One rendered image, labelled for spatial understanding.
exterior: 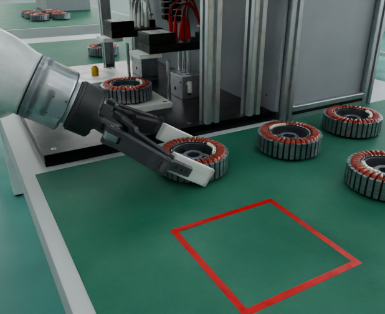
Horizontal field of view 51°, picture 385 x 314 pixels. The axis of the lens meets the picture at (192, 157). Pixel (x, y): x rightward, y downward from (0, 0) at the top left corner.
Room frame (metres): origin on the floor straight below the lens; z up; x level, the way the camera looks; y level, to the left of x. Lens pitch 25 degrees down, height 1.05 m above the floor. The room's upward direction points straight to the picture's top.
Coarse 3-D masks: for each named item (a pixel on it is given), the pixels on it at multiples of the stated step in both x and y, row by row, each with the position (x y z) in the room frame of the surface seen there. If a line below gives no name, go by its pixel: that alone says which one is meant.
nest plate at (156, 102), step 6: (156, 96) 0.90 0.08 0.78; (126, 102) 0.85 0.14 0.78; (144, 102) 0.85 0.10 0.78; (150, 102) 0.85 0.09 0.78; (156, 102) 0.85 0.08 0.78; (162, 102) 0.85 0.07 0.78; (168, 102) 0.85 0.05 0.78; (138, 108) 0.82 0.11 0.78; (144, 108) 0.82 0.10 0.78; (150, 108) 0.83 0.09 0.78; (156, 108) 0.84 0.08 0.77; (162, 108) 0.84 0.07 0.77
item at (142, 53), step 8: (144, 32) 0.91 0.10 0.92; (152, 32) 0.90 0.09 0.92; (160, 32) 0.90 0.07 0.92; (168, 32) 0.90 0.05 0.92; (144, 40) 0.90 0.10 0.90; (152, 40) 0.88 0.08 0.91; (160, 40) 0.89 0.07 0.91; (168, 40) 0.90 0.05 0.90; (184, 40) 0.94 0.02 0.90; (192, 40) 0.94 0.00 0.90; (144, 48) 0.90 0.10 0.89; (152, 48) 0.88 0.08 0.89; (160, 48) 0.89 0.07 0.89; (168, 48) 0.89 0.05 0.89; (176, 48) 0.90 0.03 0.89; (184, 48) 0.91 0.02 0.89; (192, 48) 0.92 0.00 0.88; (136, 56) 0.88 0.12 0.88; (144, 56) 0.87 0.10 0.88; (152, 56) 0.88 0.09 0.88; (160, 56) 0.89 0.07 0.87; (184, 56) 0.95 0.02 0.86; (184, 64) 0.95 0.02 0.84
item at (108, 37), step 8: (104, 24) 1.14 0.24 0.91; (112, 24) 1.09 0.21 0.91; (120, 24) 1.10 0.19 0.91; (128, 24) 1.11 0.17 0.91; (104, 32) 1.14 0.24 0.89; (112, 32) 1.09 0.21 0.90; (120, 32) 1.10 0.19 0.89; (128, 32) 1.11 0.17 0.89; (136, 32) 1.12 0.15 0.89; (104, 40) 1.08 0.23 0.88; (112, 40) 1.09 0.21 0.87; (120, 40) 1.10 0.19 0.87
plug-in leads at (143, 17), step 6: (132, 0) 1.18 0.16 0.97; (144, 0) 1.18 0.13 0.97; (132, 6) 1.18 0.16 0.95; (138, 6) 1.14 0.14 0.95; (132, 12) 1.18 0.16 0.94; (138, 12) 1.14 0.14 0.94; (144, 12) 1.18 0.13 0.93; (150, 12) 1.19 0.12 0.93; (132, 18) 1.17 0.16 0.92; (138, 18) 1.13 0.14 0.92; (144, 18) 1.18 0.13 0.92; (150, 18) 1.19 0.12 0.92; (138, 24) 1.13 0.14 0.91; (144, 24) 1.18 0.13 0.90; (150, 24) 1.18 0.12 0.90
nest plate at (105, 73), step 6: (78, 72) 1.13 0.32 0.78; (84, 72) 1.13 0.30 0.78; (90, 72) 1.13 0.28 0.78; (102, 72) 1.13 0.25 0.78; (108, 72) 1.13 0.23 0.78; (114, 72) 1.13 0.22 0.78; (120, 72) 1.13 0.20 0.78; (84, 78) 1.06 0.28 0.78; (90, 78) 1.06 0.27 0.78; (96, 78) 1.06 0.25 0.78; (102, 78) 1.06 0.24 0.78; (108, 78) 1.06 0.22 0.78; (96, 84) 1.02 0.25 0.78
